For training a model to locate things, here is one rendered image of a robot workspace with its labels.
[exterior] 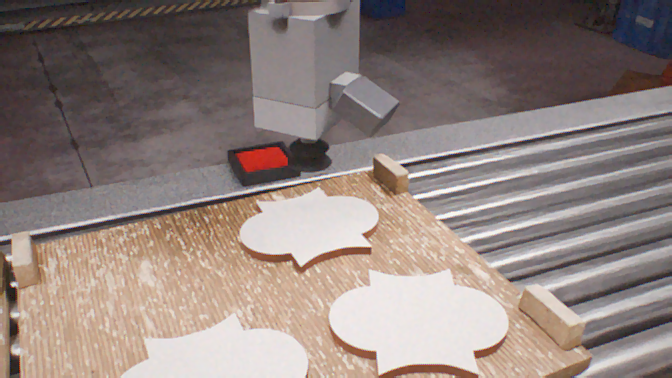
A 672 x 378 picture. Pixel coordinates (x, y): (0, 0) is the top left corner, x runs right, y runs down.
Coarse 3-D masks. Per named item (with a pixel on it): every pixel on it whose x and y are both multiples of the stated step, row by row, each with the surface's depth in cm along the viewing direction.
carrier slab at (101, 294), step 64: (384, 192) 71; (64, 256) 60; (128, 256) 60; (192, 256) 60; (384, 256) 60; (448, 256) 60; (64, 320) 52; (128, 320) 52; (192, 320) 52; (256, 320) 52; (320, 320) 52; (512, 320) 52
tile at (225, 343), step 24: (192, 336) 49; (216, 336) 49; (240, 336) 49; (264, 336) 49; (288, 336) 49; (168, 360) 47; (192, 360) 47; (216, 360) 47; (240, 360) 47; (264, 360) 47; (288, 360) 47
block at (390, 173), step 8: (376, 160) 73; (384, 160) 72; (392, 160) 72; (376, 168) 73; (384, 168) 72; (392, 168) 71; (400, 168) 70; (384, 176) 72; (392, 176) 70; (400, 176) 69; (384, 184) 73; (392, 184) 70; (400, 184) 70; (400, 192) 70
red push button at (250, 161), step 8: (248, 152) 81; (256, 152) 82; (264, 152) 82; (272, 152) 81; (280, 152) 81; (240, 160) 80; (248, 160) 80; (256, 160) 80; (264, 160) 80; (272, 160) 80; (280, 160) 80; (248, 168) 78; (256, 168) 78; (264, 168) 78
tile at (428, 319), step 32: (384, 288) 54; (416, 288) 54; (448, 288) 54; (352, 320) 51; (384, 320) 51; (416, 320) 51; (448, 320) 51; (480, 320) 51; (352, 352) 49; (384, 352) 48; (416, 352) 48; (448, 352) 48; (480, 352) 48
